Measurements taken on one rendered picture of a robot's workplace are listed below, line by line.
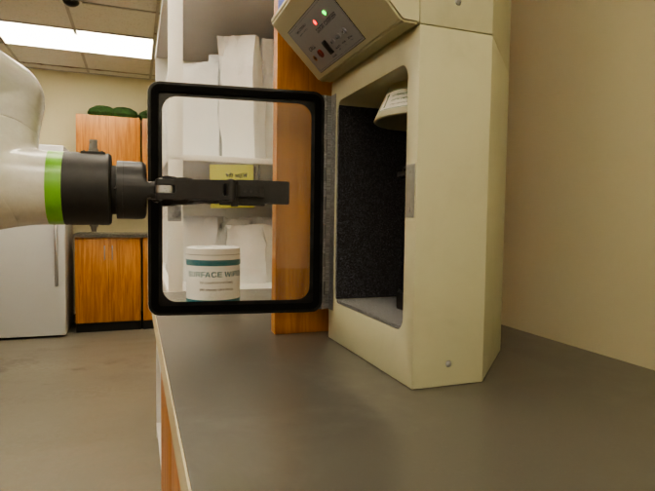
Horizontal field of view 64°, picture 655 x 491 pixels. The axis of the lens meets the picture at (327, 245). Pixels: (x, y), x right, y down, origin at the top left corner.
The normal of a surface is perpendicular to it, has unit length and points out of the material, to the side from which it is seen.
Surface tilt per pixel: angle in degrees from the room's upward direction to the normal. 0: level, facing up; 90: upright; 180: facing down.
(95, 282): 90
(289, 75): 90
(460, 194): 90
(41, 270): 90
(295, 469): 0
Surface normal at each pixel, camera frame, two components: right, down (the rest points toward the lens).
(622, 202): -0.94, 0.00
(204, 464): 0.01, -1.00
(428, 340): 0.34, 0.05
